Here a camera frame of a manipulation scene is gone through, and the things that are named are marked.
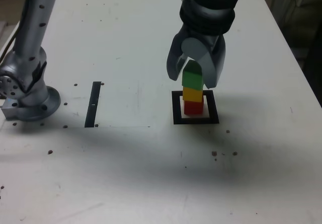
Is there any red cube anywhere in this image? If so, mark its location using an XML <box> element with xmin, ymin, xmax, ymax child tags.
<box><xmin>184</xmin><ymin>100</ymin><xmax>203</xmax><ymax>116</ymax></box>

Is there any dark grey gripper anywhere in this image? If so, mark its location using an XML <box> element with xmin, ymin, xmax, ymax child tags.
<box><xmin>166</xmin><ymin>25</ymin><xmax>226</xmax><ymax>89</ymax></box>

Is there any yellow cube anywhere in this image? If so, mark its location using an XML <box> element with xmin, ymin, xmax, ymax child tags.
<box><xmin>182</xmin><ymin>86</ymin><xmax>203</xmax><ymax>103</ymax></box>

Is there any green cube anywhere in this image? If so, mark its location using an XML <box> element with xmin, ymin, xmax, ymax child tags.
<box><xmin>181</xmin><ymin>59</ymin><xmax>204</xmax><ymax>91</ymax></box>

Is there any black tape square outline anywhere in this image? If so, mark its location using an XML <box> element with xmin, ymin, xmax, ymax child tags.
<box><xmin>171</xmin><ymin>90</ymin><xmax>220</xmax><ymax>125</ymax></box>

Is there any black tape strip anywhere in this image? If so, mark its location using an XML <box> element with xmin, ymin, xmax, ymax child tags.
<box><xmin>84</xmin><ymin>81</ymin><xmax>101</xmax><ymax>128</ymax></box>

